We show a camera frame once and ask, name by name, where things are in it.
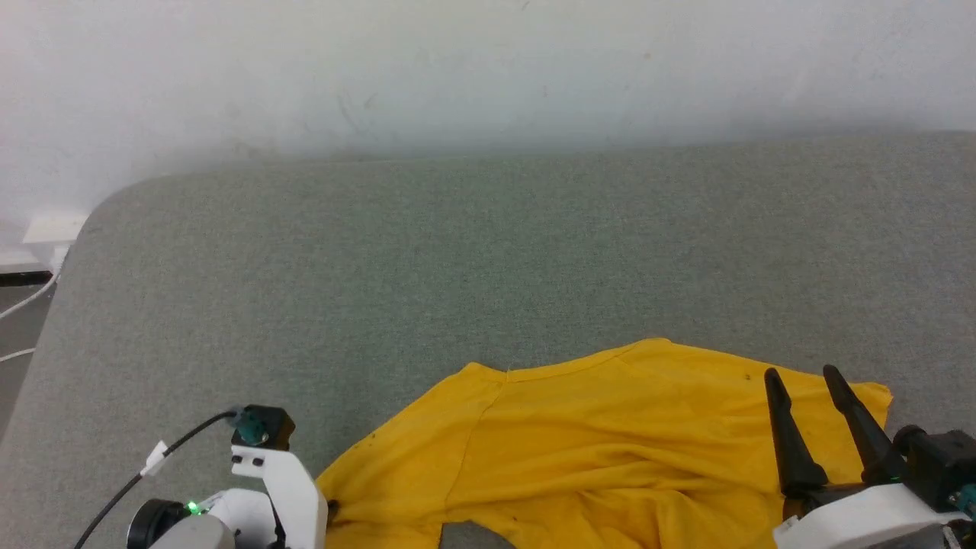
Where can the grey-green fabric sofa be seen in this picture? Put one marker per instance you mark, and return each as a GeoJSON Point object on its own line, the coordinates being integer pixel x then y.
{"type": "Point", "coordinates": [457, 259]}

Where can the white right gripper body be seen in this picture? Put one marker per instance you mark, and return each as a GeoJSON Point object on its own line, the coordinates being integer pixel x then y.
{"type": "Point", "coordinates": [862, 522]}

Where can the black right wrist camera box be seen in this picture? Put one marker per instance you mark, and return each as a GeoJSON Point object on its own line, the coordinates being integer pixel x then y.
{"type": "Point", "coordinates": [938, 465]}

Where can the yellow shirt with cartoon print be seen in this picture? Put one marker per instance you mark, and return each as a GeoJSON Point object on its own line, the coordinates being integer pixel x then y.
{"type": "Point", "coordinates": [610, 442]}

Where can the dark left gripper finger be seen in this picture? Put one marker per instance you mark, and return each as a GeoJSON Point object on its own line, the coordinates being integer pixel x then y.
{"type": "Point", "coordinates": [333, 509]}

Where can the white wall socket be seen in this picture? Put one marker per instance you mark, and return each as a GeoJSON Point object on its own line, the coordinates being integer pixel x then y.
{"type": "Point", "coordinates": [53, 229]}

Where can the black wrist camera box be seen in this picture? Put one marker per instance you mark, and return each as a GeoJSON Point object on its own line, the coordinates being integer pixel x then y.
{"type": "Point", "coordinates": [267, 427]}
{"type": "Point", "coordinates": [938, 465]}

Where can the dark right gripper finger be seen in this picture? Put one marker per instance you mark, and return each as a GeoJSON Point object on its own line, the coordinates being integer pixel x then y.
{"type": "Point", "coordinates": [865, 435]}
{"type": "Point", "coordinates": [793, 442]}

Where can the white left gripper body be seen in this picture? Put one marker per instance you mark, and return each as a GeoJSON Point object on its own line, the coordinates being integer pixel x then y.
{"type": "Point", "coordinates": [293, 496]}

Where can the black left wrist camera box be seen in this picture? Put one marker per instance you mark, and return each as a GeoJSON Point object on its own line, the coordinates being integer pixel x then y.
{"type": "Point", "coordinates": [267, 427]}

